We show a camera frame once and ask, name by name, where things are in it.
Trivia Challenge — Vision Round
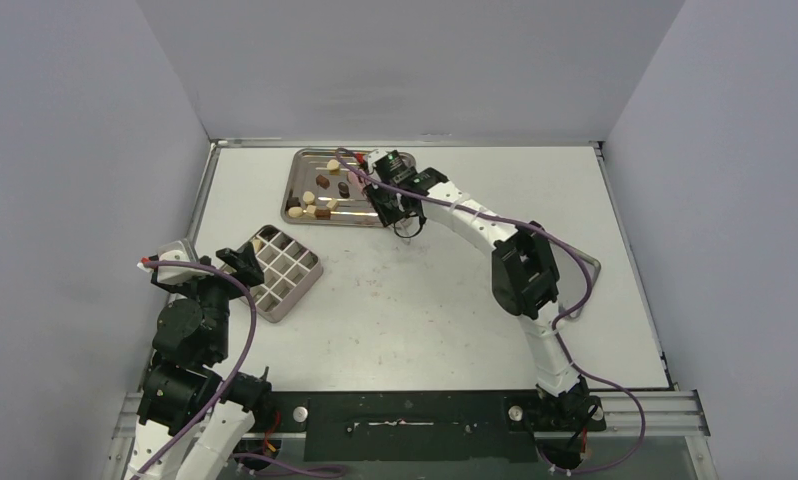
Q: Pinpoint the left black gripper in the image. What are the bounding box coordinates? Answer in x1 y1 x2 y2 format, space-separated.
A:
157 240 262 360

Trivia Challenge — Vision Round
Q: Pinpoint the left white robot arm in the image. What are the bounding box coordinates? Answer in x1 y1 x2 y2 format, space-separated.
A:
125 241 280 479

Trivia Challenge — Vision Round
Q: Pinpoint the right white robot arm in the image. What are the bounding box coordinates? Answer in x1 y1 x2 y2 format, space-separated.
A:
357 155 605 433

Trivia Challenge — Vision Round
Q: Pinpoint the steel chocolate tray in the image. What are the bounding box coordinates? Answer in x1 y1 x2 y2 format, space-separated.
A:
281 148 382 228

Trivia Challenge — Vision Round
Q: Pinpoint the dark brown square chocolate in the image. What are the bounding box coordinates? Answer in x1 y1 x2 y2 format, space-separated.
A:
285 197 301 209

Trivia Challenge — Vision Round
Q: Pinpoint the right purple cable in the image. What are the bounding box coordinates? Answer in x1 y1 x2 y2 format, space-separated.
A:
334 147 647 476

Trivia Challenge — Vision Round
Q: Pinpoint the purple cable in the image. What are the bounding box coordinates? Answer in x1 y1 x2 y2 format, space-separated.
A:
334 147 647 476
127 259 259 480

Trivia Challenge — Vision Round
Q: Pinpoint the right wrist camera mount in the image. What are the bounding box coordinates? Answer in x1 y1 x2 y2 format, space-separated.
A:
354 149 389 175

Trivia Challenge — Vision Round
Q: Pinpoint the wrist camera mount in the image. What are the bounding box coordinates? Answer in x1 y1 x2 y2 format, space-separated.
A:
354 149 389 175
137 238 198 272

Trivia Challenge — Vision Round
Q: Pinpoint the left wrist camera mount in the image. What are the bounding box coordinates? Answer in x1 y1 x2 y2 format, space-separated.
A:
137 238 198 272

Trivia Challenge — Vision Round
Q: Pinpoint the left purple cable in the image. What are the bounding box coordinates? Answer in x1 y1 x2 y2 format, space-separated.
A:
127 259 259 480

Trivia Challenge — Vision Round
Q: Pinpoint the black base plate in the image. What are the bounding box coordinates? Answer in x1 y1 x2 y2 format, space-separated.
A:
235 390 606 465

